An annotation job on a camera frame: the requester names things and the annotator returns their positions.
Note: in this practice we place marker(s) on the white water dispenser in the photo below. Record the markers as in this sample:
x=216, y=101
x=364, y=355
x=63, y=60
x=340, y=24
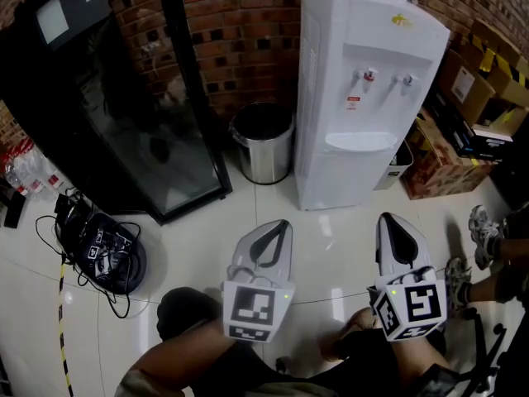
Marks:
x=330, y=97

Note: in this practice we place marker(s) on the person's black trousers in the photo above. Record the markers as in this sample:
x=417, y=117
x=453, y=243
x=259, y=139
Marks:
x=186, y=308

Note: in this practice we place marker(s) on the plastic bag of bottles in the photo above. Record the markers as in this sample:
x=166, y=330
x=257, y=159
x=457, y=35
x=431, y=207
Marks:
x=29, y=172

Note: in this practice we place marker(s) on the person's left forearm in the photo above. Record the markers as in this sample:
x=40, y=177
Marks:
x=186, y=358

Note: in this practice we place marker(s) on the yellow black striped strip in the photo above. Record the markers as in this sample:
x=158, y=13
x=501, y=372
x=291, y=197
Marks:
x=63, y=337

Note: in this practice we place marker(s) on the white dispenser tap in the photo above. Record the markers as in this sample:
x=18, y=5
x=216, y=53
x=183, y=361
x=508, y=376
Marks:
x=403, y=79

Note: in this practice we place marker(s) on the person's foot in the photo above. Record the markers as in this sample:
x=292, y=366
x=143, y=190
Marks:
x=351, y=329

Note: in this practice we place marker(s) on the cardboard box with striped tape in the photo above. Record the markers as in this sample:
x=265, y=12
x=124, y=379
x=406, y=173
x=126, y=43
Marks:
x=502, y=60

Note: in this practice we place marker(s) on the white cabinet door of dispenser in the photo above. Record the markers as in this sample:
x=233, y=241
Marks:
x=390, y=176

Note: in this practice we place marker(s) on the red dispenser tap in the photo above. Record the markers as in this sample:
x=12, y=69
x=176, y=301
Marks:
x=369, y=79

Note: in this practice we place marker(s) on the black glass-door display fridge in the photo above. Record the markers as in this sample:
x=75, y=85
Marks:
x=124, y=118

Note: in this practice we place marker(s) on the black round bag with devices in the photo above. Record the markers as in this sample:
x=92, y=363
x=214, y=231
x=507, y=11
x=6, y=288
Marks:
x=120, y=259

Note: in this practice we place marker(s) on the black box with white label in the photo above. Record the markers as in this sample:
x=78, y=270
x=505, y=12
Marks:
x=475, y=139

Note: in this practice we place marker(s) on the patterned brown cardboard box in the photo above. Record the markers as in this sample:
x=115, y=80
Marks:
x=442, y=168

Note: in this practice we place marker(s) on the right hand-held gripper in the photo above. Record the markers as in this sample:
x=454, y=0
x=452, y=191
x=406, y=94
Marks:
x=417, y=304

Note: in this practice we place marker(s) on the person's right forearm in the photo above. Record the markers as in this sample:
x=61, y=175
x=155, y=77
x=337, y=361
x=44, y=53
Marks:
x=417, y=354

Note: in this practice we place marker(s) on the black metal stand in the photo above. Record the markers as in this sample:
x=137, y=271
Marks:
x=483, y=358

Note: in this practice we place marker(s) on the open plain cardboard box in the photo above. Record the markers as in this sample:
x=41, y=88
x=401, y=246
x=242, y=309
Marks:
x=463, y=85

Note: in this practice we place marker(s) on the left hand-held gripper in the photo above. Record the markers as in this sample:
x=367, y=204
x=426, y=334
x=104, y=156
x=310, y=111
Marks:
x=252, y=304

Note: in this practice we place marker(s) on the stainless steel trash can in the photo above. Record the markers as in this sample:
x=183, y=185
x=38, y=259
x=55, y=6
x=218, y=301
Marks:
x=264, y=155

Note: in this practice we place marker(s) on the small black flat box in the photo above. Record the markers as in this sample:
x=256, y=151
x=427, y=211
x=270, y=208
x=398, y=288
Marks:
x=14, y=211

